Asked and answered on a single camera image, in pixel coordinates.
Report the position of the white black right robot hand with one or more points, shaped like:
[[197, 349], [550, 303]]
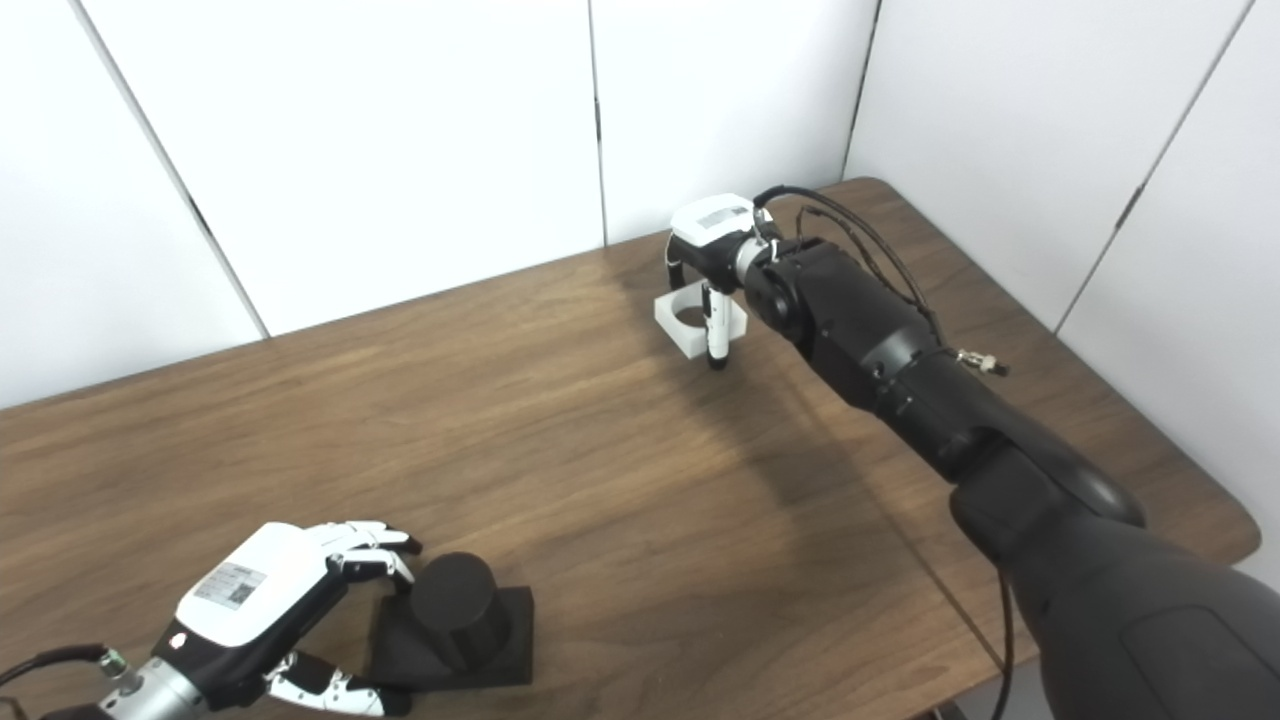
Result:
[[715, 225]]

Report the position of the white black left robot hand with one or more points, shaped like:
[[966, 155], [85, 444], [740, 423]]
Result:
[[255, 590]]

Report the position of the white square piece with hole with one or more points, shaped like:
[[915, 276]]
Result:
[[685, 340]]

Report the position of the black peg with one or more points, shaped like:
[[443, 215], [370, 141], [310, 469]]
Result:
[[455, 610]]

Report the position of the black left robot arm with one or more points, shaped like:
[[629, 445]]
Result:
[[150, 695]]

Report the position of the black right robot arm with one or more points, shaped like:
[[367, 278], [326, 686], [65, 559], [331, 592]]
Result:
[[900, 370]]

